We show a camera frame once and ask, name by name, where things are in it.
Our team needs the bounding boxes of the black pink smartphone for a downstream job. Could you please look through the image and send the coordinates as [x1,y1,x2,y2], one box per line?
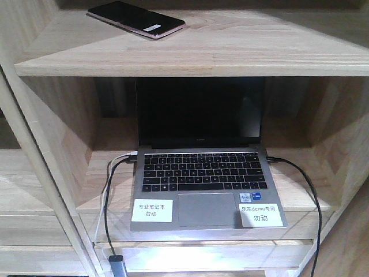
[86,1,186,39]

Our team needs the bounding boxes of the black right laptop cable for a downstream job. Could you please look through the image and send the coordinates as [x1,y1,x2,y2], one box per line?
[266,156,323,277]

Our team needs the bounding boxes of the wooden desk shelf unit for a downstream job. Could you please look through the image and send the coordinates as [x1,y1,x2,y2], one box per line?
[1,1,368,276]

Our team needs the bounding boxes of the white left label sticker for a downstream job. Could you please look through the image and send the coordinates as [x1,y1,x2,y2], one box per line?
[131,199,173,223]

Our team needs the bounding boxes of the white right label sticker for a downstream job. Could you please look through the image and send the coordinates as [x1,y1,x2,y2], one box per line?
[239,203,284,227]

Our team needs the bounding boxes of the grey usb hub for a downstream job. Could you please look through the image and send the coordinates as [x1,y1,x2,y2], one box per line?
[108,255,128,277]

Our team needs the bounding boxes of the white usb cable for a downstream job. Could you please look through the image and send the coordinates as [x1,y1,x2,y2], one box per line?
[93,150,138,246]

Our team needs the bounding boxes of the silver laptop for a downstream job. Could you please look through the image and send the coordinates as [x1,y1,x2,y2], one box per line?
[130,77,287,231]

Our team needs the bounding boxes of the black usb cable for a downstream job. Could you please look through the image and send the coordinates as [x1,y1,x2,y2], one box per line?
[103,157,138,257]

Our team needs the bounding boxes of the white label sticker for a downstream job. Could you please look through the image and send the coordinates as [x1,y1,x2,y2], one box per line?
[131,199,173,223]
[239,203,284,227]

